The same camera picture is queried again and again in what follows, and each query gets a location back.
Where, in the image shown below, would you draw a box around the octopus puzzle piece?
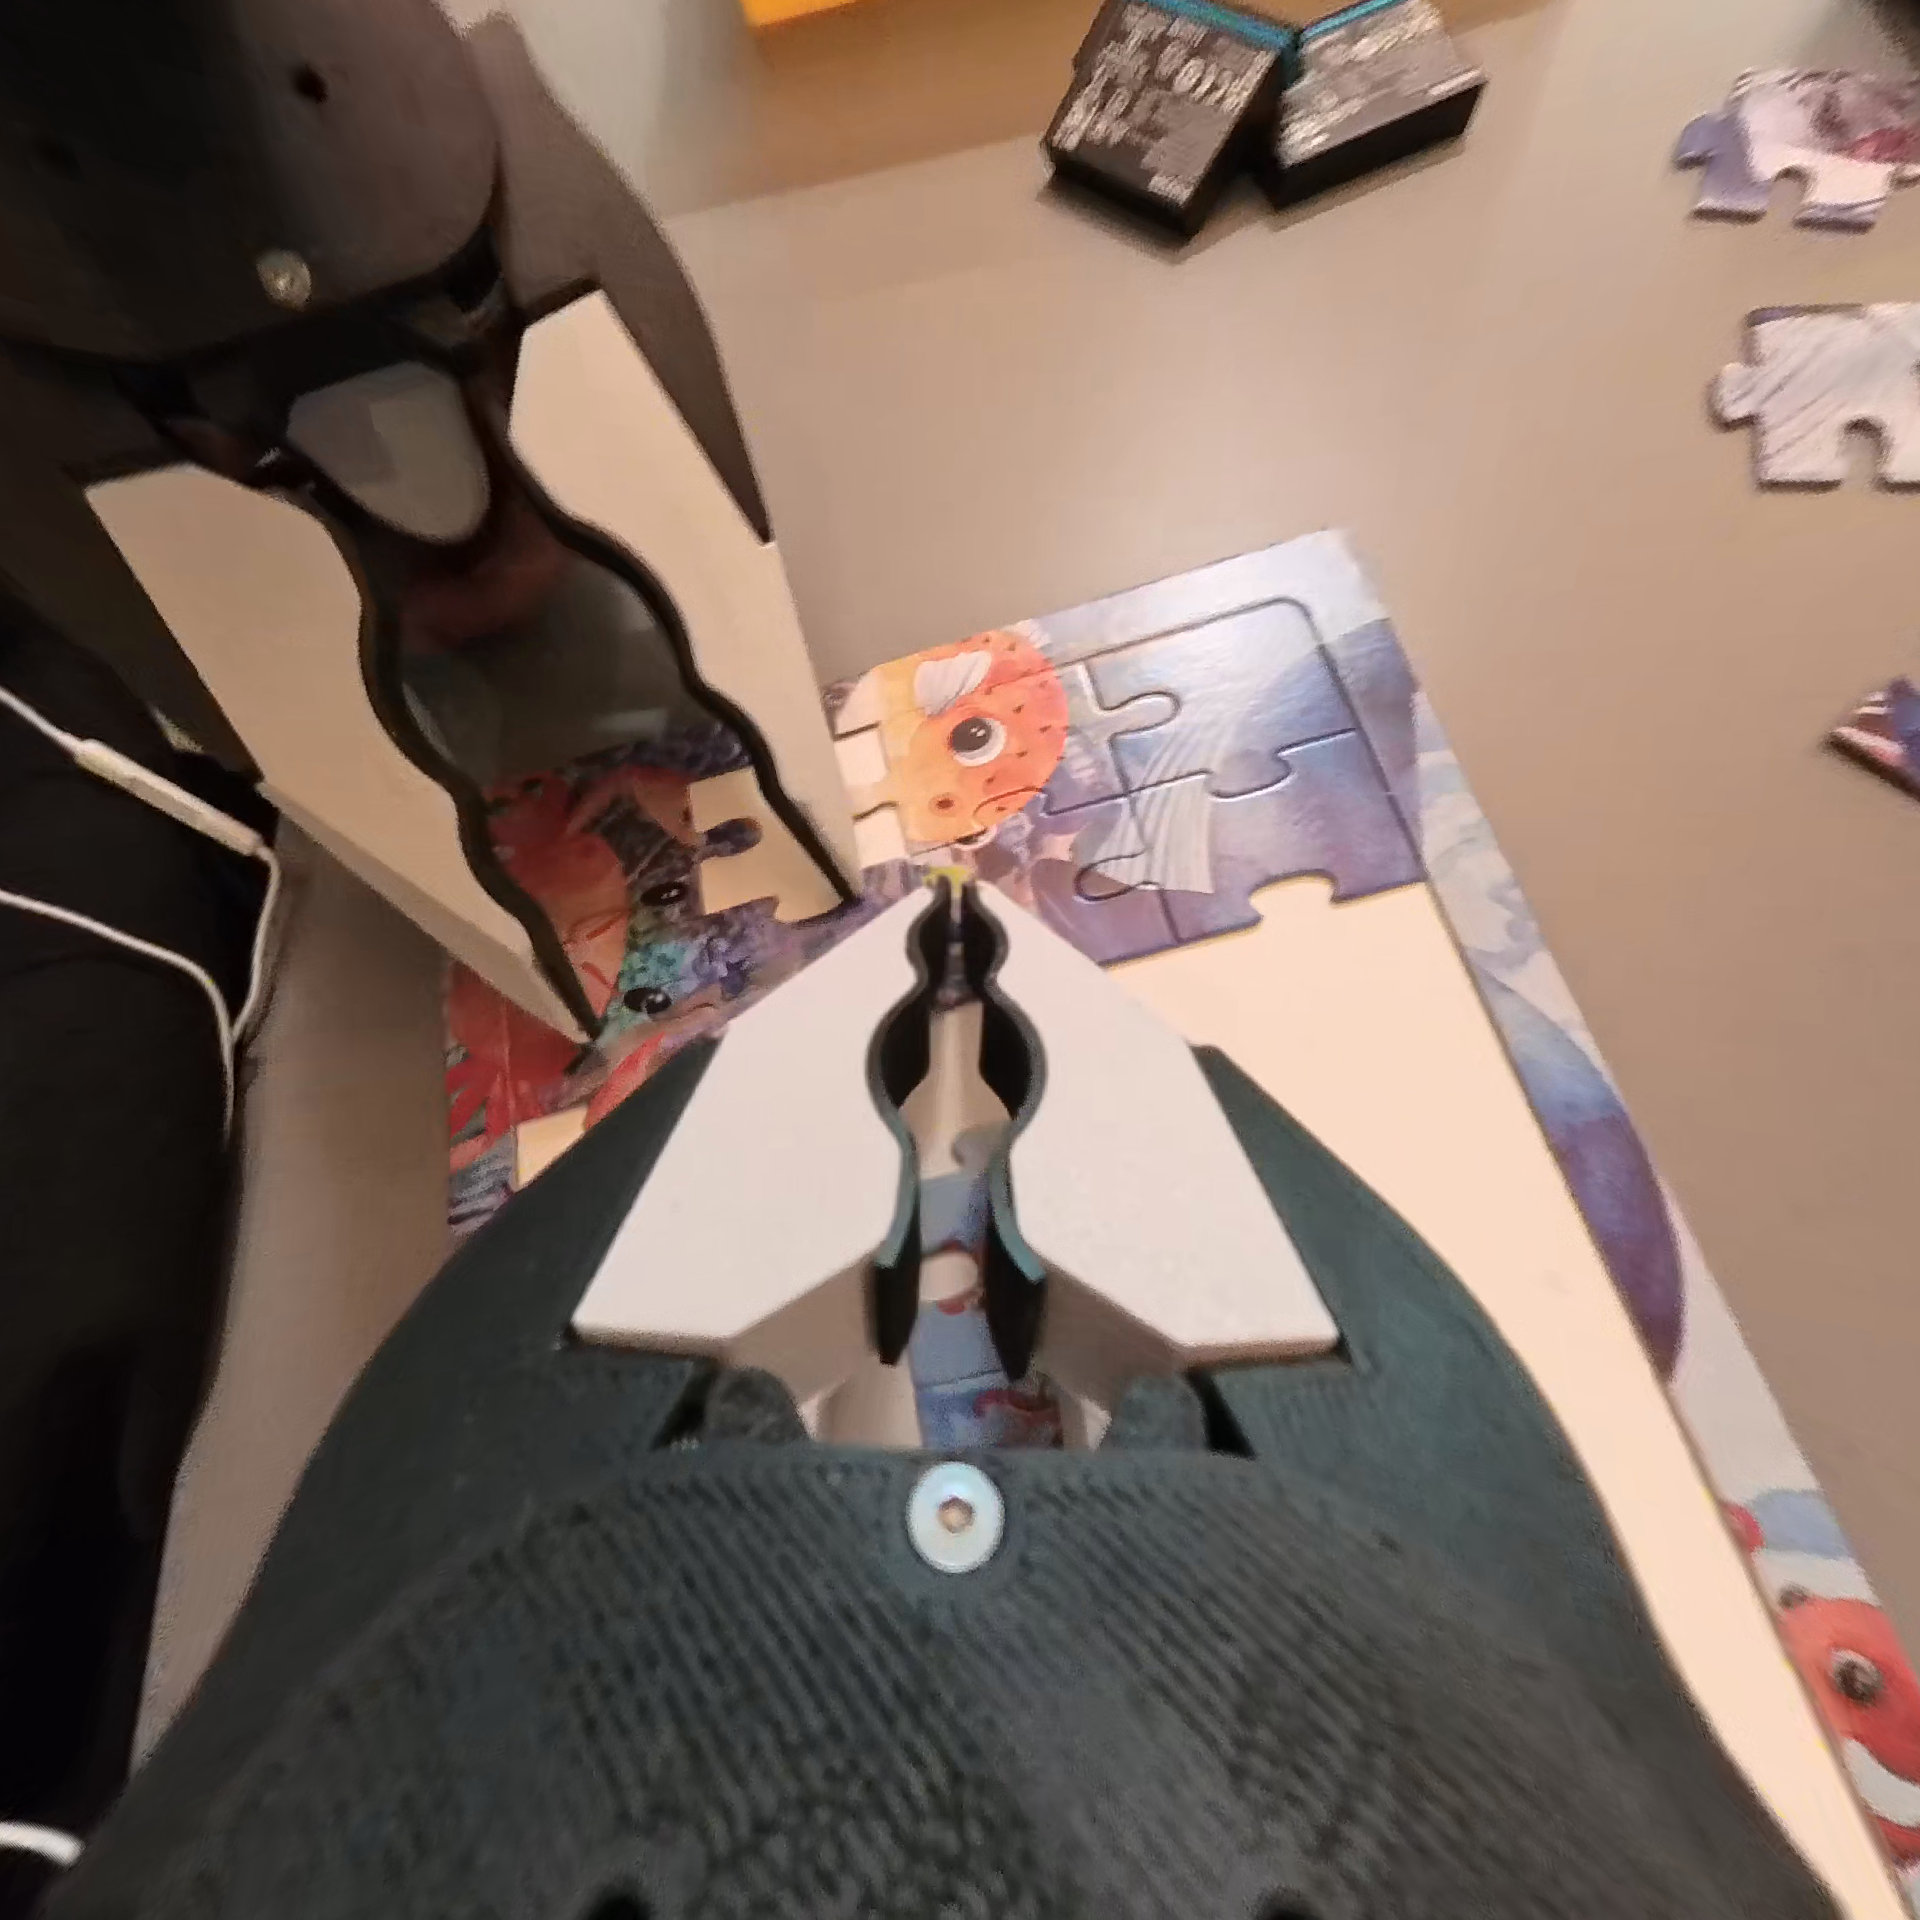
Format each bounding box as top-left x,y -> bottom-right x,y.
901,1170 -> 1080,1442

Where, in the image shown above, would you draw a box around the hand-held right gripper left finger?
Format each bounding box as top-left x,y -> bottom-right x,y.
567,884 -> 964,1442

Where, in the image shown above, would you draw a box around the ocean jigsaw puzzle tray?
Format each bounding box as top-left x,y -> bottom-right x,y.
440,527 -> 1913,1920

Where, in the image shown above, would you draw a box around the assembled crab whale puzzle pieces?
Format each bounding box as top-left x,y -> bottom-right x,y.
516,599 -> 1427,1050

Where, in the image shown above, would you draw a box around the scattered loose puzzle pieces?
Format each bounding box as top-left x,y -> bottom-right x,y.
1670,66 -> 1920,805

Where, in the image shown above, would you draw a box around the orange pufferfish puzzle piece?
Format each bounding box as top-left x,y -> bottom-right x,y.
878,625 -> 1073,817

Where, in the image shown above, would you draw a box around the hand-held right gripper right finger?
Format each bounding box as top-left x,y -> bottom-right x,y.
960,881 -> 1340,1444

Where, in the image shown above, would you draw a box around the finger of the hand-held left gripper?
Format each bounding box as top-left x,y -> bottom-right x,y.
87,456 -> 606,1047
507,287 -> 868,911

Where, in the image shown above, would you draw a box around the person's left hand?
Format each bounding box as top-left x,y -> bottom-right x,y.
392,480 -> 632,642

